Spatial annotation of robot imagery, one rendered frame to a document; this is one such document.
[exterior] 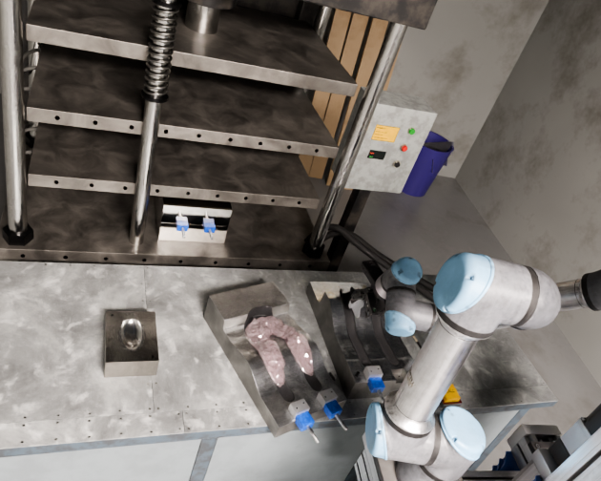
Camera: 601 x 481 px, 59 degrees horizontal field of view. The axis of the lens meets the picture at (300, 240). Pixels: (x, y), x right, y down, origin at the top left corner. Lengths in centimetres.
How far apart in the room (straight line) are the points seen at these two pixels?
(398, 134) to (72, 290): 138
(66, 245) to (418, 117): 146
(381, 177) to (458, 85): 286
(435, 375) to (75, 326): 115
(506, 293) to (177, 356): 110
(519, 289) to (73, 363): 126
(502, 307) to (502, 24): 422
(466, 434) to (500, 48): 422
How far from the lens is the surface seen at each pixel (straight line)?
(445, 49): 494
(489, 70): 519
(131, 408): 164
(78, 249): 212
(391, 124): 223
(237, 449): 187
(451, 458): 129
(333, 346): 189
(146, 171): 196
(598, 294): 147
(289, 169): 237
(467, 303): 97
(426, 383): 112
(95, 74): 221
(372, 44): 434
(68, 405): 165
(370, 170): 231
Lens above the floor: 216
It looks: 35 degrees down
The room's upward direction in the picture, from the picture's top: 20 degrees clockwise
